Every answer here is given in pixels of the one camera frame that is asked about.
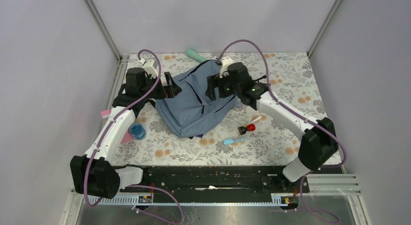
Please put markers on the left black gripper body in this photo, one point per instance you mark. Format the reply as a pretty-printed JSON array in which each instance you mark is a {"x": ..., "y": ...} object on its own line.
[{"x": 166, "y": 91}]

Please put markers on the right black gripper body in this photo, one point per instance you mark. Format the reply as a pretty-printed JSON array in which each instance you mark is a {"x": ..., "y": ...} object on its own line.
[{"x": 223, "y": 84}]

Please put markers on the blue grey backpack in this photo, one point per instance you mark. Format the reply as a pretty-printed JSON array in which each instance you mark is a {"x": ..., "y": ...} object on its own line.
[{"x": 191, "y": 112}]

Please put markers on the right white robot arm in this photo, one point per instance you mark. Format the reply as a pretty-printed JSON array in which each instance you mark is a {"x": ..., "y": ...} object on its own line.
[{"x": 317, "y": 137}]

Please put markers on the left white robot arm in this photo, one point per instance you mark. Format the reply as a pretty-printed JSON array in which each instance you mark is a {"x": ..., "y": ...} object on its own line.
[{"x": 93, "y": 173}]

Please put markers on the clear round container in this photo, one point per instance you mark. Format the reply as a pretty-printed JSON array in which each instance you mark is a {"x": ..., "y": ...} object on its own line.
[{"x": 239, "y": 106}]

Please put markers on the mint green tube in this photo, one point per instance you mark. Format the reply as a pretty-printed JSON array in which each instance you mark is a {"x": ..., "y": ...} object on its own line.
[{"x": 195, "y": 56}]

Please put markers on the red black button toy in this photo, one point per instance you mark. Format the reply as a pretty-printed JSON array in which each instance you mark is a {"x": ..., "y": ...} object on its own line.
[{"x": 244, "y": 129}]

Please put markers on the white orange pen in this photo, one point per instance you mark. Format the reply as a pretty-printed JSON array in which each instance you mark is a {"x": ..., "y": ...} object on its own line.
[{"x": 253, "y": 121}]

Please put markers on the light blue marker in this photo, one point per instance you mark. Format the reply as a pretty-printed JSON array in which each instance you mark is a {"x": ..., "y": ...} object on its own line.
[{"x": 235, "y": 140}]

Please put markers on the floral table mat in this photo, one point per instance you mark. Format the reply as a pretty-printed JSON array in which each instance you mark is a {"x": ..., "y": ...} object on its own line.
[{"x": 291, "y": 78}]

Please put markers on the pink metronome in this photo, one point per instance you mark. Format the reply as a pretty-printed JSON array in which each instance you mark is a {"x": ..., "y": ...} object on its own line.
[{"x": 104, "y": 116}]

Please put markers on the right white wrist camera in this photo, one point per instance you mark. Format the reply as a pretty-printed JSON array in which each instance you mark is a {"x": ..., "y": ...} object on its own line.
[{"x": 225, "y": 62}]

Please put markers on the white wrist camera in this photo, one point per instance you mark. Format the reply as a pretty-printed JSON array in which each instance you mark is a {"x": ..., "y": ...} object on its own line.
[
  {"x": 149, "y": 66},
  {"x": 225, "y": 62}
]

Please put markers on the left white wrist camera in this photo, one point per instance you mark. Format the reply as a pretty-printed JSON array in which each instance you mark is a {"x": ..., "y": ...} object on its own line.
[{"x": 149, "y": 66}]

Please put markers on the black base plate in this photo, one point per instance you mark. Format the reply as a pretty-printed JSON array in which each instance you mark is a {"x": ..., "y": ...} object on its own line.
[{"x": 222, "y": 184}]

